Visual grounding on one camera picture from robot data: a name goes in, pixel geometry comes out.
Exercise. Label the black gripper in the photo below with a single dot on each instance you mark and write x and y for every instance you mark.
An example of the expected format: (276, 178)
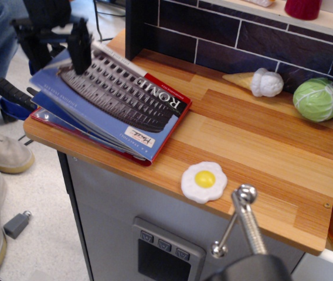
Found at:
(35, 31)

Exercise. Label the Rome spiral-bound book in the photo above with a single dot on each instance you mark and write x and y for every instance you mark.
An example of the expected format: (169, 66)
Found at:
(114, 101)

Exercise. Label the blue bar clamp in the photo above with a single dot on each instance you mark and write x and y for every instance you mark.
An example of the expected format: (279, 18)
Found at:
(15, 104)

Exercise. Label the beige shoe upper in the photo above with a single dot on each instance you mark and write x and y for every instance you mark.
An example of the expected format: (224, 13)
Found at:
(15, 157)

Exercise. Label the small grey block with knob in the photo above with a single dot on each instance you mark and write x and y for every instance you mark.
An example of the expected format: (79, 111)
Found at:
(17, 224)

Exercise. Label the grey toy oven cabinet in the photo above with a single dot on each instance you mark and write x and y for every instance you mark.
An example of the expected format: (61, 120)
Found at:
(129, 231)

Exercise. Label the toy fried egg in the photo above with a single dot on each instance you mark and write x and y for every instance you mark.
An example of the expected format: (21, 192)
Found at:
(203, 182)

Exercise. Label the toy ice cream cone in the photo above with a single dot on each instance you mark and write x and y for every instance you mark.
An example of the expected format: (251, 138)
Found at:
(262, 83)

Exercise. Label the red cup on shelf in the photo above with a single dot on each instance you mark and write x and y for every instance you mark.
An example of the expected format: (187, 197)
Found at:
(303, 9)

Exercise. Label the toy green cabbage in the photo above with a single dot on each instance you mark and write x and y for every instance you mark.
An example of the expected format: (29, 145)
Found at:
(313, 99)

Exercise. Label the wooden upper shelf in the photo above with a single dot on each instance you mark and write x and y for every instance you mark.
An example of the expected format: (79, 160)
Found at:
(322, 24)

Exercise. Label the black side panel post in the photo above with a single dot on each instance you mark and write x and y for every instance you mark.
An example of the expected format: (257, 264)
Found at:
(139, 13)

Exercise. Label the metal clamp screw handle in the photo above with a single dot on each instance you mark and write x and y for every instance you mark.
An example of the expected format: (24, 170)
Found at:
(242, 198)

